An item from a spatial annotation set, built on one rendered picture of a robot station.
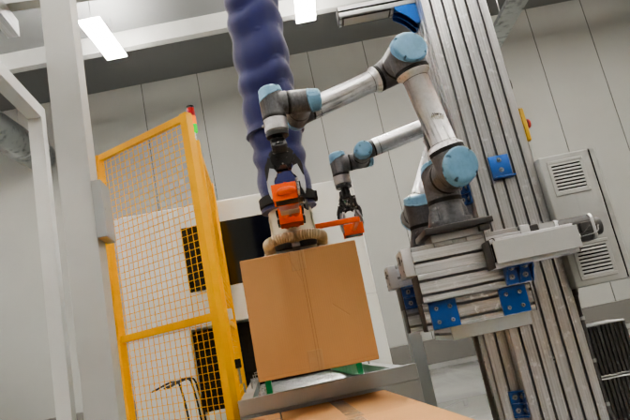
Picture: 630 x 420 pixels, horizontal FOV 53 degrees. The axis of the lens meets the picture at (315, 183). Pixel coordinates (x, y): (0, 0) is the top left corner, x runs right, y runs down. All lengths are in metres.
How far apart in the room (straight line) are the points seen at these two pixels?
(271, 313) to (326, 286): 0.20
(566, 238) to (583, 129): 10.91
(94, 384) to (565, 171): 2.30
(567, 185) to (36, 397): 11.08
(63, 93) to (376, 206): 8.68
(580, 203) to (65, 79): 2.62
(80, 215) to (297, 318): 1.60
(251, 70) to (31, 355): 10.42
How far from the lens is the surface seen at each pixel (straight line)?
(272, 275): 2.15
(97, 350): 3.30
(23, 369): 12.62
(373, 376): 2.55
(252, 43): 2.62
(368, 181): 11.77
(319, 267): 2.15
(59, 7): 3.86
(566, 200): 2.38
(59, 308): 5.60
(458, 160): 2.01
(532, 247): 2.02
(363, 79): 2.20
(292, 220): 2.19
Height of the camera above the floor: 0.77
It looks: 14 degrees up
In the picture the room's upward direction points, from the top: 12 degrees counter-clockwise
